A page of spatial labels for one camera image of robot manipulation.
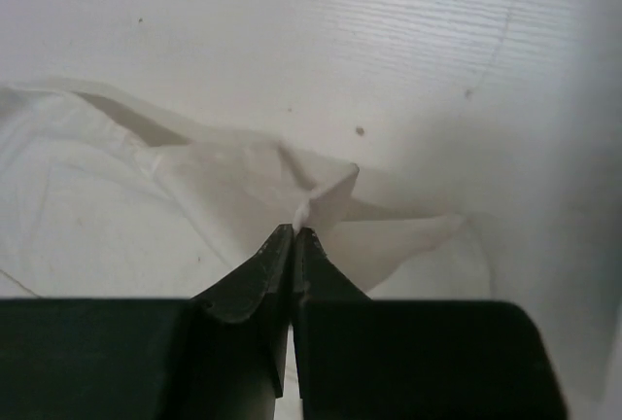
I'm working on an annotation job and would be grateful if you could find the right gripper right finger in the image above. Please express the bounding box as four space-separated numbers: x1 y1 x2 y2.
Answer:
293 228 568 419

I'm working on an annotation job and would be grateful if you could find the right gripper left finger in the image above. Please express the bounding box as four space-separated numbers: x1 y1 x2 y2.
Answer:
1 225 294 419

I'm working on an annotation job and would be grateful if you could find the white t shirt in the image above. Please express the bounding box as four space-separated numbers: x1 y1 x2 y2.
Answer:
1 87 493 298

